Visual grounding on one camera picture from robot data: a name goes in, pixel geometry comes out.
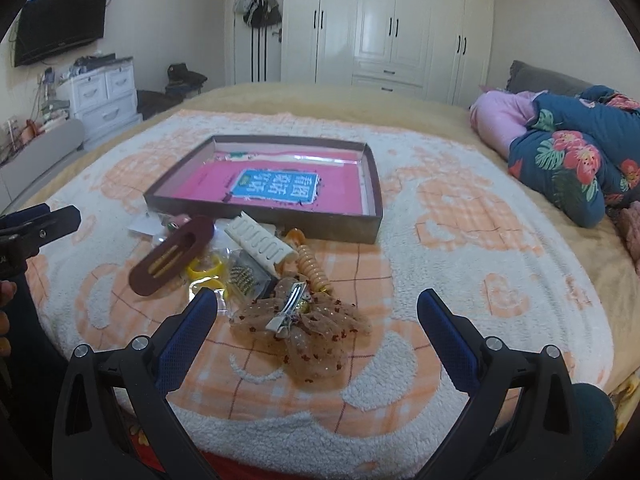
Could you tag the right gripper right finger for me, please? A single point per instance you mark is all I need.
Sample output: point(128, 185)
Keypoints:
point(521, 420)

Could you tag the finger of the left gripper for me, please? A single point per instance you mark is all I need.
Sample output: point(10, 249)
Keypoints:
point(44, 230)
point(18, 218)

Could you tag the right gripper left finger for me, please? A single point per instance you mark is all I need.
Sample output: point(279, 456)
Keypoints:
point(90, 440)

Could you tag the white card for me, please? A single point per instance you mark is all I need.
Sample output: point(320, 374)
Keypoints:
point(149, 224)

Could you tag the maroon oval hair clip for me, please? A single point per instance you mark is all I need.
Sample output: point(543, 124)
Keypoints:
point(167, 260)

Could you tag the sheer brown bow hair clip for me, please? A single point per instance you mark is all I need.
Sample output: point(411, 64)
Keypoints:
point(310, 331)

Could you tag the small comb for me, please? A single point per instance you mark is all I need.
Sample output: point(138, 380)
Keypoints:
point(247, 279)

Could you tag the cream white hair claw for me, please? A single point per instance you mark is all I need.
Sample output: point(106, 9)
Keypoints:
point(265, 248)

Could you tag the orange spiral hair clip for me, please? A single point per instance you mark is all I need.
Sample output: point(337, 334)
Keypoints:
point(307, 262)

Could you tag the grey bench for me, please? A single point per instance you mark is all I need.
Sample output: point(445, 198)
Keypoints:
point(38, 157)

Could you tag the white drawer cabinet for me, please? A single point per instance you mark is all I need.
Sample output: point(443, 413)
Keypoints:
point(104, 100)

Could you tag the tan bed cover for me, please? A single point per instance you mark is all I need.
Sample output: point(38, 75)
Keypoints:
point(599, 250)

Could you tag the orange white fleece blanket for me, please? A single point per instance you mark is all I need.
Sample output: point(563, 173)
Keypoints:
point(452, 222)

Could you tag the dark clothes pile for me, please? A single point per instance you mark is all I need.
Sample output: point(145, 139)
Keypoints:
point(182, 83)

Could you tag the dark pink knitted blanket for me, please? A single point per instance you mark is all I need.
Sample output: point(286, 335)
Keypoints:
point(627, 222)

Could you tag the blue floral quilt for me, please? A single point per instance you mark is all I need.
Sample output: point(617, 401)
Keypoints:
point(581, 152)

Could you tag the white door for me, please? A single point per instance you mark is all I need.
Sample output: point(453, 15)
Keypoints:
point(250, 54)

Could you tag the brown shallow cardboard tray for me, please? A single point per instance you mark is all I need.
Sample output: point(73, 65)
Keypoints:
point(349, 228)

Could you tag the pink book blue label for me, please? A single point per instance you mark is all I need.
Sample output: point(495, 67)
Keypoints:
point(330, 182)

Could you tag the pink quilt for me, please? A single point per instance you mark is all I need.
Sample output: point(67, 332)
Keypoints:
point(500, 117)

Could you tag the hanging bags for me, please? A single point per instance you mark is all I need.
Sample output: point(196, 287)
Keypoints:
point(259, 14)

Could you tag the grey pillow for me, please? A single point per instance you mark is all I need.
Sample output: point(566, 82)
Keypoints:
point(525, 77)

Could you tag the white wardrobe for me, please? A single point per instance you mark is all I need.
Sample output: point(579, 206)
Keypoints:
point(434, 50)

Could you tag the black wall television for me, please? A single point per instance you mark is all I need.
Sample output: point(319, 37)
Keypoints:
point(50, 27)

